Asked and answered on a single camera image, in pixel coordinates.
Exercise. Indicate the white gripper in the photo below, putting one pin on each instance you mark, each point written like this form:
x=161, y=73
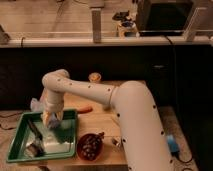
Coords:
x=53, y=102

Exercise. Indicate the yellow blue sponge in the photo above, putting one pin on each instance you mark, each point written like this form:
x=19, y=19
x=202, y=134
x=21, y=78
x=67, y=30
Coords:
x=52, y=119

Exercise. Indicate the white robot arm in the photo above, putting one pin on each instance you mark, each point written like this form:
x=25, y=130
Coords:
x=144, y=139

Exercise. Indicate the green plastic tray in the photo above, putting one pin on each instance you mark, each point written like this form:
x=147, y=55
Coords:
x=59, y=143

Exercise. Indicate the clear plastic bag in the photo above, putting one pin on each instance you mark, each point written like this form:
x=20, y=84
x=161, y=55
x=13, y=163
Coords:
x=37, y=105

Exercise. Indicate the orange carrot toy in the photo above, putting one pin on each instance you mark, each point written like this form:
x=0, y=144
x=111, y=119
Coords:
x=85, y=110

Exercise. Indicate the yellow cup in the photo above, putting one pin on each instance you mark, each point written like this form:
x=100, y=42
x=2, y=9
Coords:
x=94, y=77

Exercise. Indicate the black spatula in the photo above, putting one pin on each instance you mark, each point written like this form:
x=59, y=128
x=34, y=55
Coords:
x=35, y=149

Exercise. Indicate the dark red bowl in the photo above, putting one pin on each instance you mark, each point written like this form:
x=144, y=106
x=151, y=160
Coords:
x=89, y=146

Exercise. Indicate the small metal object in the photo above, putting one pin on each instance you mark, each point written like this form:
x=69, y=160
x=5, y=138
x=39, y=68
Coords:
x=115, y=142

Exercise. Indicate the blue object on floor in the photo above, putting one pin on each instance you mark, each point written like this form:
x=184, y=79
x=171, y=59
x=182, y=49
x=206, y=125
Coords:
x=173, y=146

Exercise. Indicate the black monitor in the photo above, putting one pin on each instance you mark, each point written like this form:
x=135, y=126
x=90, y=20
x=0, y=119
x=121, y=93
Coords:
x=162, y=16

